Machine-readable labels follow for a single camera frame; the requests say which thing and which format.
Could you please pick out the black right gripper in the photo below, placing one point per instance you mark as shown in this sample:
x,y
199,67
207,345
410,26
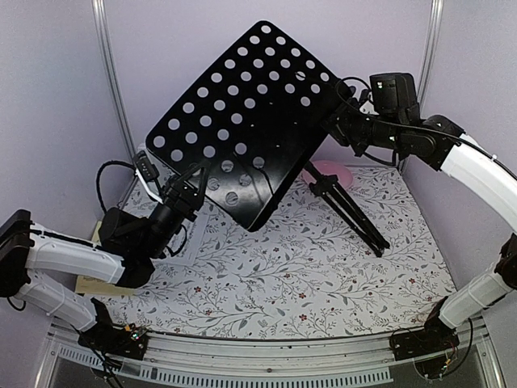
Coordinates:
x,y
336,124

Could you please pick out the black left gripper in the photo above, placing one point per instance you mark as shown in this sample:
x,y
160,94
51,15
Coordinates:
x,y
184,200

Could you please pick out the black perforated music stand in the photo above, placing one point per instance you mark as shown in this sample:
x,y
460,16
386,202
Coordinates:
x,y
255,115

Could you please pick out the yellow sheet music page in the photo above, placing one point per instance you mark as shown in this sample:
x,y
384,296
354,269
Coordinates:
x,y
89,285

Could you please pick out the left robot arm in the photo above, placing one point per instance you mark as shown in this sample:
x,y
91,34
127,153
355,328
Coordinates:
x,y
124,255

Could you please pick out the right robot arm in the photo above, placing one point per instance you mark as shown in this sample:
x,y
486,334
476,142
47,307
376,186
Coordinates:
x,y
445,147

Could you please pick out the pink plastic plate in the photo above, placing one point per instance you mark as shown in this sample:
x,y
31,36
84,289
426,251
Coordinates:
x,y
326,167

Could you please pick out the white sheet music page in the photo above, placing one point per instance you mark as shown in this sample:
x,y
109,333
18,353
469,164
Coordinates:
x,y
183,248

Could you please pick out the floral patterned table cloth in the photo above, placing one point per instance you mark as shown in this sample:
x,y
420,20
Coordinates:
x,y
305,274

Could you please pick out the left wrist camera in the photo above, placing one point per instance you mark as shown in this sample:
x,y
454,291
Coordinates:
x,y
148,174

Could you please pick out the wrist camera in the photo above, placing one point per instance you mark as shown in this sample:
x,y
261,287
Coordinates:
x,y
394,96
148,174

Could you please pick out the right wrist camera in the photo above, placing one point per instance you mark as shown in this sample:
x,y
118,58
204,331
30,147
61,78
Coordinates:
x,y
394,96

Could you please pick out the right aluminium corner post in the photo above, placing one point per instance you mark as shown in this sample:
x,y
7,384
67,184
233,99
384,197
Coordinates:
x,y
430,49

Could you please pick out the aluminium front rail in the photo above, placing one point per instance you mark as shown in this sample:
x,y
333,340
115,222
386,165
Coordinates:
x,y
189,361

